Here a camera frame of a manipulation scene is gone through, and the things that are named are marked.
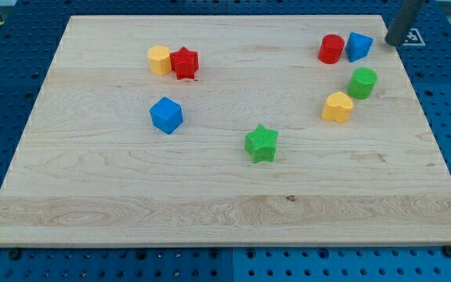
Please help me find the yellow heart block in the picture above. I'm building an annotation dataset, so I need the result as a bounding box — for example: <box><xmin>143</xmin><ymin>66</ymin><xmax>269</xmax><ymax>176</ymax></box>
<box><xmin>321</xmin><ymin>92</ymin><xmax>354</xmax><ymax>123</ymax></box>

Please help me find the red cylinder block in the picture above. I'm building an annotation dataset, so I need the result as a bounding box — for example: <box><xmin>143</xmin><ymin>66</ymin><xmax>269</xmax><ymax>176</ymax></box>
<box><xmin>318</xmin><ymin>34</ymin><xmax>345</xmax><ymax>64</ymax></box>

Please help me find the yellow hexagon block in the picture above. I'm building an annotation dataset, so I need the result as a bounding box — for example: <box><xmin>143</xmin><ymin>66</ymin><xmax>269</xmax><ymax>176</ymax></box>
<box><xmin>148</xmin><ymin>45</ymin><xmax>172</xmax><ymax>75</ymax></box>

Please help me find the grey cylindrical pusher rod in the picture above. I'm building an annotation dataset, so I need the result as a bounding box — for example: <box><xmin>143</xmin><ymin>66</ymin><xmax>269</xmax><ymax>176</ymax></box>
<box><xmin>384</xmin><ymin>0</ymin><xmax>425</xmax><ymax>47</ymax></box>

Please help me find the blue cube block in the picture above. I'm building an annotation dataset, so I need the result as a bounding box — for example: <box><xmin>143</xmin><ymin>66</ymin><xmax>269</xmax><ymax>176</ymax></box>
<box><xmin>150</xmin><ymin>96</ymin><xmax>183</xmax><ymax>134</ymax></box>

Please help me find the red star block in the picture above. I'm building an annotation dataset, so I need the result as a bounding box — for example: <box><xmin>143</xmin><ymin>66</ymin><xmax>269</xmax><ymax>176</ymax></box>
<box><xmin>170</xmin><ymin>46</ymin><xmax>199</xmax><ymax>80</ymax></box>

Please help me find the blue triangle block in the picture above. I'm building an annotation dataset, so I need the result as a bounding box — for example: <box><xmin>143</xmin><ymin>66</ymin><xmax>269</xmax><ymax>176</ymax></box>
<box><xmin>345</xmin><ymin>32</ymin><xmax>373</xmax><ymax>63</ymax></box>

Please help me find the light wooden board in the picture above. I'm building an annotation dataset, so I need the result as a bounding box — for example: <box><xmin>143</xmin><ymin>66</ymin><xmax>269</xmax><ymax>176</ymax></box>
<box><xmin>0</xmin><ymin>15</ymin><xmax>451</xmax><ymax>248</ymax></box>

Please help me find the green cylinder block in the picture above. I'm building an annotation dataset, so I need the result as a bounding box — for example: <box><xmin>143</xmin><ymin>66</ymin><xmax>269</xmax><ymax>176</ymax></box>
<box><xmin>348</xmin><ymin>67</ymin><xmax>377</xmax><ymax>99</ymax></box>

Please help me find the green star block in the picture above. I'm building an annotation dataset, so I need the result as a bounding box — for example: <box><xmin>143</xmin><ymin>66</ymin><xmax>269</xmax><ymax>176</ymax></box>
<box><xmin>244</xmin><ymin>124</ymin><xmax>278</xmax><ymax>164</ymax></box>

